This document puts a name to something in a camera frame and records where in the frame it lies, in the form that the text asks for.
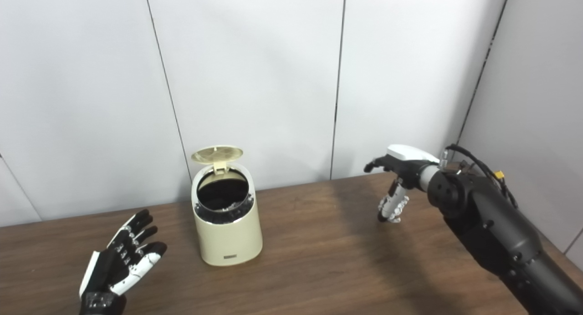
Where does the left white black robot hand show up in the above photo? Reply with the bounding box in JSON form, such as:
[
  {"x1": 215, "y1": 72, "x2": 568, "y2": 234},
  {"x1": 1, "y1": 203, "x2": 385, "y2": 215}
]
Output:
[{"x1": 79, "y1": 209, "x2": 168, "y2": 315}]

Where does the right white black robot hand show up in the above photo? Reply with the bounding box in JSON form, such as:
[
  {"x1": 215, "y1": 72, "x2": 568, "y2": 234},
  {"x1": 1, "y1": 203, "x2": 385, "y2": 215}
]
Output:
[{"x1": 364, "y1": 144, "x2": 440, "y2": 223}]

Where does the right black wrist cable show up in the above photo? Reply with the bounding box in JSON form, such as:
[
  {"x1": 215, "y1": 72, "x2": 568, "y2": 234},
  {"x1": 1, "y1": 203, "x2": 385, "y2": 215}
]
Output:
[{"x1": 440, "y1": 144, "x2": 519, "y2": 209}]

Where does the cream-colored desktop bin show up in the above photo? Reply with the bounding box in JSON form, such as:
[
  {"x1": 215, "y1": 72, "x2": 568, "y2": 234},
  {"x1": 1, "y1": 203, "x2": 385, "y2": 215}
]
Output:
[{"x1": 191, "y1": 164, "x2": 263, "y2": 266}]

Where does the cream round bin lid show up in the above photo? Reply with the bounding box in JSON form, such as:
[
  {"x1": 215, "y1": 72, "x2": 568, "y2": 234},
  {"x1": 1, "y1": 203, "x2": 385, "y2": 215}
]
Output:
[{"x1": 191, "y1": 145, "x2": 244, "y2": 175}]

